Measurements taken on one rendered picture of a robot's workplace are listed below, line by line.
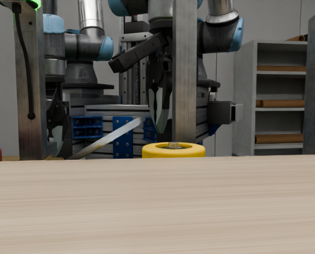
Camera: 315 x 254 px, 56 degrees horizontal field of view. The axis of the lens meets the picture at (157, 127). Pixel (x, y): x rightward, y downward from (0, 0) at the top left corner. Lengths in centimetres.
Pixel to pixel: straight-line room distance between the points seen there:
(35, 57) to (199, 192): 36
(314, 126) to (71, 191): 46
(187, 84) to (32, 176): 30
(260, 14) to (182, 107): 324
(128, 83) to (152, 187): 112
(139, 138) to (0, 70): 234
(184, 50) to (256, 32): 314
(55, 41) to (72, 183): 59
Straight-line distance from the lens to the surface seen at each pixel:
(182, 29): 50
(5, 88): 329
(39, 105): 50
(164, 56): 56
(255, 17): 365
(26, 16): 51
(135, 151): 118
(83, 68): 133
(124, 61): 54
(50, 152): 73
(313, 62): 60
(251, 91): 303
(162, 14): 58
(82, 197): 21
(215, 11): 108
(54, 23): 81
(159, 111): 56
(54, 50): 79
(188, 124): 49
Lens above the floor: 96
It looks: 5 degrees down
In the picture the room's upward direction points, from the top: straight up
